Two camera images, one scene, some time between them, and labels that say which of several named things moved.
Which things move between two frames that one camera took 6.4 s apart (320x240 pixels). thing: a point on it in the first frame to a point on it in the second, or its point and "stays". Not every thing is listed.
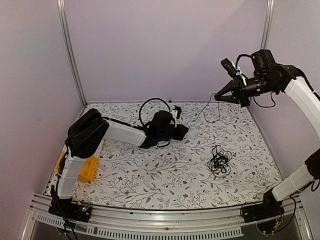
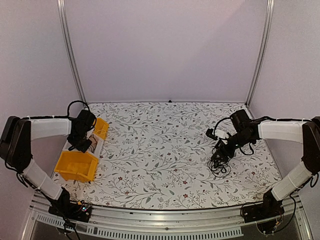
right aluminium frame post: [269, 9] stays
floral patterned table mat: [222, 162] stays
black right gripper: [239, 94] to [221, 150]
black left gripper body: [177, 136] to [79, 143]
